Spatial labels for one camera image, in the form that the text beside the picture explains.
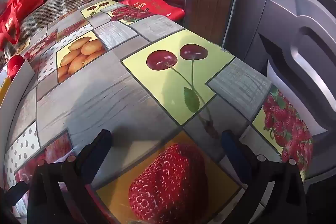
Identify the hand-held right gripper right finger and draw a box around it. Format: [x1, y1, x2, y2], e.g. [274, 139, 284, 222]
[221, 130, 307, 224]

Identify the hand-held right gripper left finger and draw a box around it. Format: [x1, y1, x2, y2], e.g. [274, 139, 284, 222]
[28, 130, 113, 224]

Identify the white cardboard box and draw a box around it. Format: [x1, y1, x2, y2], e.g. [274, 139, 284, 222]
[0, 59, 36, 114]

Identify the red apple plush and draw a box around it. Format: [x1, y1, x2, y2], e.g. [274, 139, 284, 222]
[7, 54, 26, 77]

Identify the plaid blanket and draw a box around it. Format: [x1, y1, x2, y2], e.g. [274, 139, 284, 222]
[4, 0, 114, 56]

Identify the red printed flat bag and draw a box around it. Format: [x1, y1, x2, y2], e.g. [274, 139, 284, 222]
[119, 0, 185, 22]

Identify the red tote bag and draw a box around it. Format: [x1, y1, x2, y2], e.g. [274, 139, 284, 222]
[0, 0, 45, 51]

